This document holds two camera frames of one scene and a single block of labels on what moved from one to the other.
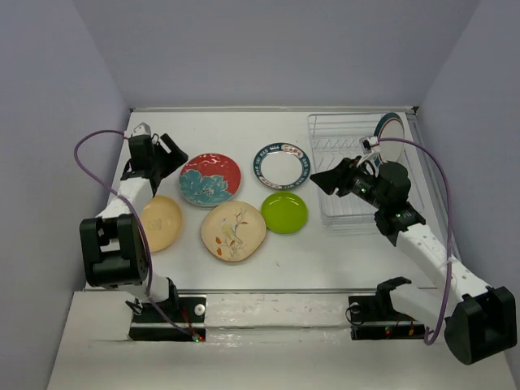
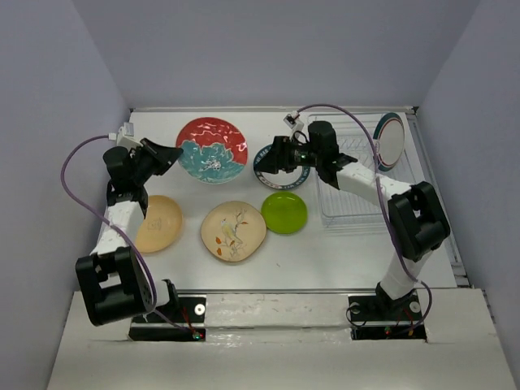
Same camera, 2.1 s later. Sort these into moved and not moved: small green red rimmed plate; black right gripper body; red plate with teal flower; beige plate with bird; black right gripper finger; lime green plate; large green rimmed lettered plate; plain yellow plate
Moved: black right gripper finger; black right gripper body; red plate with teal flower
Not moved: plain yellow plate; small green red rimmed plate; lime green plate; beige plate with bird; large green rimmed lettered plate
